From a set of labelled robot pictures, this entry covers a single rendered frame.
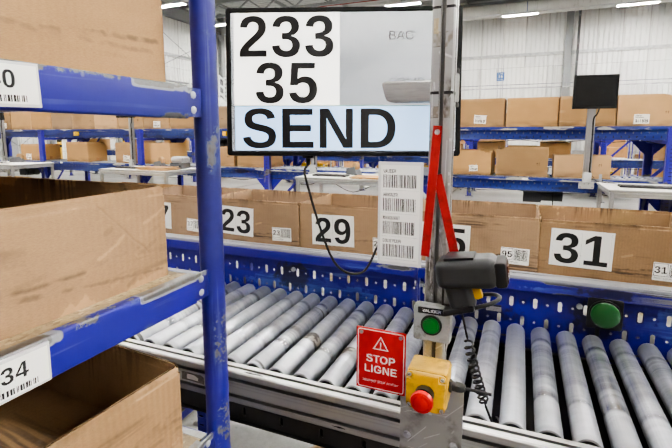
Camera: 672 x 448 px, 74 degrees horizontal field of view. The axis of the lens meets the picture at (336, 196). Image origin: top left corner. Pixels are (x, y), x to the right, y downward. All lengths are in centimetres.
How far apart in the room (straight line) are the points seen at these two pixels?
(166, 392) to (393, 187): 51
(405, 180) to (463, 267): 19
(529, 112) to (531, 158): 60
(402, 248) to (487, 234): 62
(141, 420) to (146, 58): 36
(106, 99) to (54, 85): 4
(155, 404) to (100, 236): 19
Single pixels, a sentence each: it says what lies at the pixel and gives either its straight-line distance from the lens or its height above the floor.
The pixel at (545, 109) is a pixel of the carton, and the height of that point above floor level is 158.
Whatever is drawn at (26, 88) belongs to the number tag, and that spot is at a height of 133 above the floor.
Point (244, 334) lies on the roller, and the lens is 132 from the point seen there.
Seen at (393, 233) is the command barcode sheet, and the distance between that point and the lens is 86.
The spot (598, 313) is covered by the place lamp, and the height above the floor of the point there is 82.
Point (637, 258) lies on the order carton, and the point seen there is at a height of 96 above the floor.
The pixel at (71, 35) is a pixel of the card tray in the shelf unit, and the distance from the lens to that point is 45.
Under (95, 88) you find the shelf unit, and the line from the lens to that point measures 42.
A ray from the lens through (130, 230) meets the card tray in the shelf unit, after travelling 49.
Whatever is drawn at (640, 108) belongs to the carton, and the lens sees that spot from 605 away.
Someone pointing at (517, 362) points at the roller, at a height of 75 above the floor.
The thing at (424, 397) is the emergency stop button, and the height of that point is 85.
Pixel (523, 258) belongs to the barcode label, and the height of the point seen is 93.
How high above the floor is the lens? 130
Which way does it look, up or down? 8 degrees down
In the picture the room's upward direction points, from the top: straight up
